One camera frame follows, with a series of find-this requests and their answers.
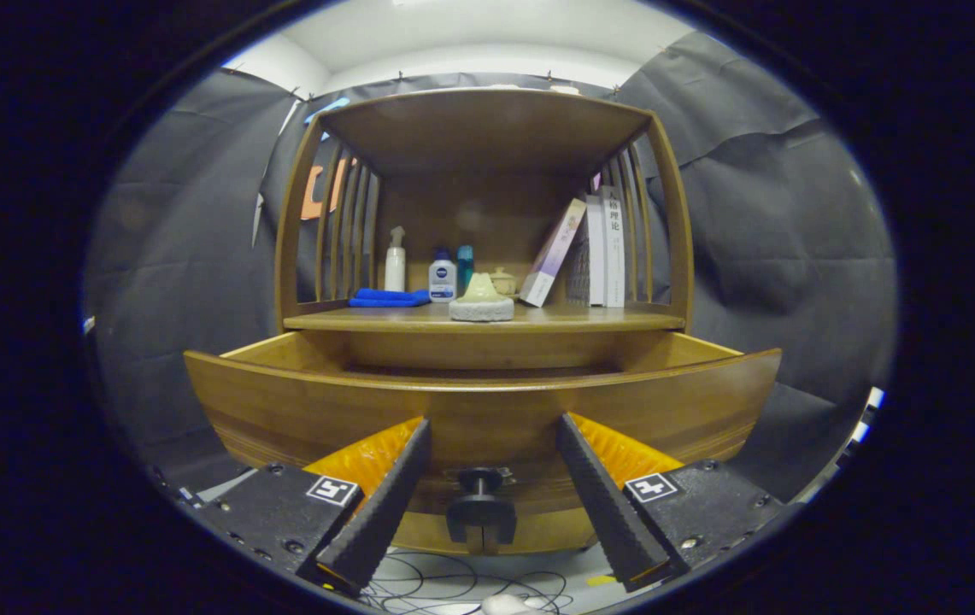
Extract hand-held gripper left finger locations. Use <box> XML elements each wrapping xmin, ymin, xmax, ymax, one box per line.
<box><xmin>184</xmin><ymin>417</ymin><xmax>433</xmax><ymax>597</ymax></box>

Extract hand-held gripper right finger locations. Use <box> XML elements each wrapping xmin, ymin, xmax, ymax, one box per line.
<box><xmin>555</xmin><ymin>412</ymin><xmax>789</xmax><ymax>594</ymax></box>

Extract black drawer knob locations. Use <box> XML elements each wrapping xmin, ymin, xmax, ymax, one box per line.
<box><xmin>446</xmin><ymin>466</ymin><xmax>518</xmax><ymax>548</ymax></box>

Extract wooden drawer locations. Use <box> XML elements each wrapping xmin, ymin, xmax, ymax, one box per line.
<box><xmin>184</xmin><ymin>329</ymin><xmax>783</xmax><ymax>518</ymax></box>

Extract pale green item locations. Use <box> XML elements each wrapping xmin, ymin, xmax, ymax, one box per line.
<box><xmin>449</xmin><ymin>272</ymin><xmax>515</xmax><ymax>323</ymax></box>

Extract wooden countertop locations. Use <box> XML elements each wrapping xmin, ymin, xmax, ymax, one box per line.
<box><xmin>282</xmin><ymin>301</ymin><xmax>686</xmax><ymax>334</ymax></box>

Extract wooden cabinet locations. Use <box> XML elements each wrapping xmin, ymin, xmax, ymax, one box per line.
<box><xmin>275</xmin><ymin>87</ymin><xmax>695</xmax><ymax>556</ymax></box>

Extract white rounded object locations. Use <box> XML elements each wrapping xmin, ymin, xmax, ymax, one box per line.
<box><xmin>480</xmin><ymin>593</ymin><xmax>543</xmax><ymax>615</ymax></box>

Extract blue folded cloth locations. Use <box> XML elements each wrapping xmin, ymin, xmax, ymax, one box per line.
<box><xmin>348</xmin><ymin>288</ymin><xmax>432</xmax><ymax>308</ymax></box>

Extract white bottle with blue cap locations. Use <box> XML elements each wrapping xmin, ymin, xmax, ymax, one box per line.
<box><xmin>428</xmin><ymin>248</ymin><xmax>457</xmax><ymax>303</ymax></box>

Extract white pump bottle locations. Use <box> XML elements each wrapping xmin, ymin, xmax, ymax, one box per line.
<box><xmin>384</xmin><ymin>225</ymin><xmax>408</xmax><ymax>293</ymax></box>

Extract white book with black characters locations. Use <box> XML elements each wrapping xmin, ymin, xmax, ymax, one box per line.
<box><xmin>598</xmin><ymin>185</ymin><xmax>627</xmax><ymax>308</ymax></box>

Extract patterned cover book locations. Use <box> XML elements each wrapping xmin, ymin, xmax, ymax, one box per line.
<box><xmin>566</xmin><ymin>195</ymin><xmax>607</xmax><ymax>307</ymax></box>

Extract purple and white book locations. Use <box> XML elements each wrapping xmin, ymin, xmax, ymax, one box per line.
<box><xmin>519</xmin><ymin>198</ymin><xmax>588</xmax><ymax>308</ymax></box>

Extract black floor cables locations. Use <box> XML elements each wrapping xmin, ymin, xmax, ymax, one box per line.
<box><xmin>363</xmin><ymin>547</ymin><xmax>578</xmax><ymax>614</ymax></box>

